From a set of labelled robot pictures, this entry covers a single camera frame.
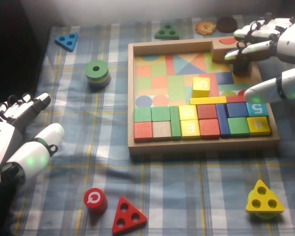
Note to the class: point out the green triangle block with holes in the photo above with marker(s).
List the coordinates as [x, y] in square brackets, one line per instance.
[167, 32]

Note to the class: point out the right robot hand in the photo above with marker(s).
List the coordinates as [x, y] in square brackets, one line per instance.
[290, 39]

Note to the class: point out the dark brown toy cookie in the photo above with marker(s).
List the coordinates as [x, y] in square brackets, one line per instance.
[227, 24]

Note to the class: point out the yellow flower-shaped toy cookie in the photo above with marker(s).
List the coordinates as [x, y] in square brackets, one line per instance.
[205, 28]

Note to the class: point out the yellow cube numbered three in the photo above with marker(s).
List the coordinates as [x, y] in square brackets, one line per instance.
[190, 129]

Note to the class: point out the yellow cube numbered five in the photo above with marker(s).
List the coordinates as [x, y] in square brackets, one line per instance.
[188, 112]
[201, 87]

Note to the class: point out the red cylinder block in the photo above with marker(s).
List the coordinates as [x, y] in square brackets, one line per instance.
[96, 200]

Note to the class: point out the wooden puzzle tray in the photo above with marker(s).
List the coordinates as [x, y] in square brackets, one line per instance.
[199, 146]

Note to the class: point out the light blue numbered cube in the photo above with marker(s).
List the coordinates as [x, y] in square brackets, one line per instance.
[258, 110]

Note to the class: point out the yellow cube with white bars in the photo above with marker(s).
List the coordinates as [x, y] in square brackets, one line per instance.
[258, 125]

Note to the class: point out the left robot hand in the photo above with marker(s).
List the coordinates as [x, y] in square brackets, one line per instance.
[5, 142]

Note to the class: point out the yellow triangle block with holes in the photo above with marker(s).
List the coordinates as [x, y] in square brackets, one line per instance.
[264, 199]

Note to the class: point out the blue triangle block with holes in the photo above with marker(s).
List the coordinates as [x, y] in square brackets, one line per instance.
[67, 41]

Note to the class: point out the black fabric drape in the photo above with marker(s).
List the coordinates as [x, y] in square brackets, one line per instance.
[9, 37]

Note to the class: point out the red triangle block with holes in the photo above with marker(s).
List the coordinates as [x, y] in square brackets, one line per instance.
[126, 217]

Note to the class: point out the brown wooden block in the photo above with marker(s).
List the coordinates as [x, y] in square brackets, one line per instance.
[218, 52]

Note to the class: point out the blue checked cloth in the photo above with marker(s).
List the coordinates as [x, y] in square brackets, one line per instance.
[88, 172]

